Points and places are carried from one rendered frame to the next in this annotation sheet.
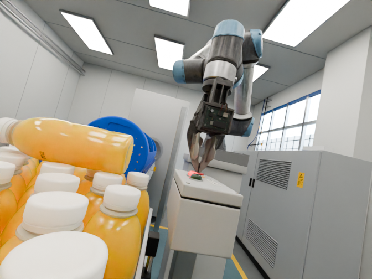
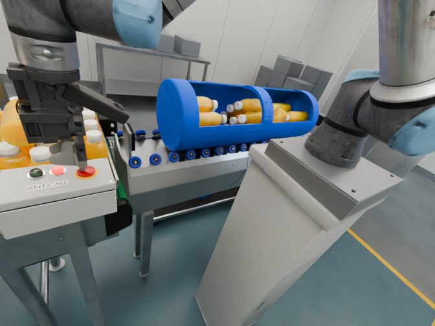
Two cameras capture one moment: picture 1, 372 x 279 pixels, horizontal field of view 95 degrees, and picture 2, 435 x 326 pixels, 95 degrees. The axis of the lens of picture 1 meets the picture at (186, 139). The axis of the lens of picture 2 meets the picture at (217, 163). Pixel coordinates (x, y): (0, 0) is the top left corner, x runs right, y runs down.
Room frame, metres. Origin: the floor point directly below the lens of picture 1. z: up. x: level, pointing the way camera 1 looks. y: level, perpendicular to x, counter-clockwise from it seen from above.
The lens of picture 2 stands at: (0.47, -0.46, 1.44)
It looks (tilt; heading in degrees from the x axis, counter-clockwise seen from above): 34 degrees down; 55
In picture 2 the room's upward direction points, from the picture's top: 17 degrees clockwise
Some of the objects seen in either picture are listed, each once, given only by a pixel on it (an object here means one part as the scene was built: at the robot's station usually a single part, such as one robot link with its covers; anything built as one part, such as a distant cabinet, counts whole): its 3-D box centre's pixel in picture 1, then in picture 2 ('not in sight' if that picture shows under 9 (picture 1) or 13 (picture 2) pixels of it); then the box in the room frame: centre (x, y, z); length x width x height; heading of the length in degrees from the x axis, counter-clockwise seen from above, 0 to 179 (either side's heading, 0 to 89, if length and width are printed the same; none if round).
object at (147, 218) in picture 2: not in sight; (145, 246); (0.62, 0.20, 0.31); 0.06 x 0.06 x 0.63; 7
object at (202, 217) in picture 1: (195, 201); (63, 193); (0.37, -0.05, 1.05); 0.20 x 0.10 x 0.10; 7
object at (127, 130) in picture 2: not in sight; (129, 141); (0.54, 0.26, 0.99); 0.10 x 0.02 x 0.12; 97
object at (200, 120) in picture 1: (213, 109); (54, 104); (0.39, -0.05, 1.26); 0.09 x 0.08 x 0.12; 7
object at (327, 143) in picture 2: (214, 141); (338, 138); (1.04, -0.18, 1.25); 0.15 x 0.15 x 0.10
